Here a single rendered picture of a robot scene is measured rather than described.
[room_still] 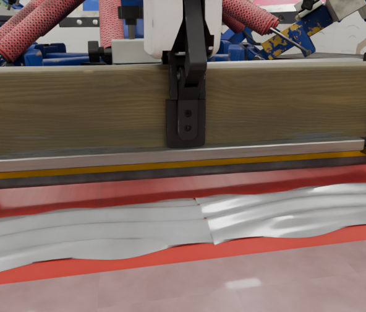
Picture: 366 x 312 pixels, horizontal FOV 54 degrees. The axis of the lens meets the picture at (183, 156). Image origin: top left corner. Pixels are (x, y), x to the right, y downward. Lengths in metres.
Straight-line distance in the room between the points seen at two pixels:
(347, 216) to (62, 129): 0.23
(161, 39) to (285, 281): 0.17
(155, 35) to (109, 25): 0.55
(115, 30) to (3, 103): 0.51
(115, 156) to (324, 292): 0.17
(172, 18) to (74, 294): 0.18
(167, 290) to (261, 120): 0.17
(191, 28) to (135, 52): 0.33
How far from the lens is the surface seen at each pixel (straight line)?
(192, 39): 0.25
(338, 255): 0.26
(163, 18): 0.25
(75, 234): 0.26
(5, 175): 0.33
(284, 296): 0.22
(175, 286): 0.22
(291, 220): 0.27
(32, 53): 0.94
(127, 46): 0.58
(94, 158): 0.29
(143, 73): 0.29
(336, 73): 0.34
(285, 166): 0.36
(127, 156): 0.29
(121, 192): 0.33
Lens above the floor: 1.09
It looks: 20 degrees down
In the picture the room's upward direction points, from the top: 1 degrees counter-clockwise
